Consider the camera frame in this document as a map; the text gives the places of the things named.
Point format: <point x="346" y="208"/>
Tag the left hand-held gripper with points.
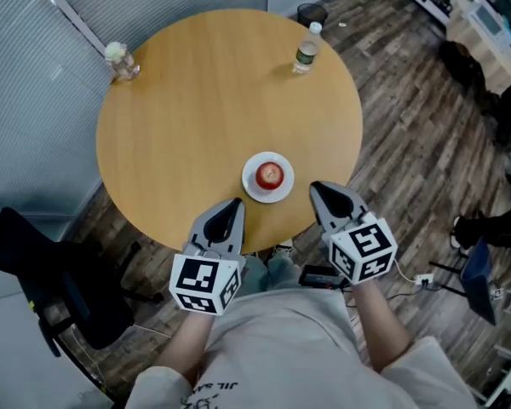
<point x="200" y="279"/>

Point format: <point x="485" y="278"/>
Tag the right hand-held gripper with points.
<point x="364" y="251"/>

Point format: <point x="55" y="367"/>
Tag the white round plate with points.
<point x="249" y="186"/>

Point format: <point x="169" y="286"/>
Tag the red apple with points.
<point x="269" y="176"/>

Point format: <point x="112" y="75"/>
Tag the person's right forearm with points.
<point x="379" y="326"/>

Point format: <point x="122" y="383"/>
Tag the person's left forearm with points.
<point x="187" y="347"/>

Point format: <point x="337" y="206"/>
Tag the person's grey trousers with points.
<point x="268" y="273"/>

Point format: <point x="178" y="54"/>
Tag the person's right shoe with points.
<point x="283" y="249"/>

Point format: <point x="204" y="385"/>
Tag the black box device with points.
<point x="321" y="277"/>

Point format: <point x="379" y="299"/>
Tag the white power strip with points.
<point x="424" y="279"/>

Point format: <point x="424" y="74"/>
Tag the person's beige shirt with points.
<point x="298" y="352"/>

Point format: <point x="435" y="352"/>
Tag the clear plastic water bottle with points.
<point x="306" y="51"/>

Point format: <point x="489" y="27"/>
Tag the dark blue panel on stand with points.
<point x="479" y="283"/>

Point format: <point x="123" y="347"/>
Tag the black office chair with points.
<point x="47" y="279"/>

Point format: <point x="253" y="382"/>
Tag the black bag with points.
<point x="462" y="62"/>

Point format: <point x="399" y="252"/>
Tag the clear jar with pale lid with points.
<point x="121" y="62"/>

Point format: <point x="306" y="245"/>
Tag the black mesh waste bin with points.
<point x="311" y="13"/>

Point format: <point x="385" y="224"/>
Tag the cream cloth covered table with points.
<point x="489" y="64"/>

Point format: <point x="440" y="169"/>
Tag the white microwave oven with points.
<point x="492" y="26"/>

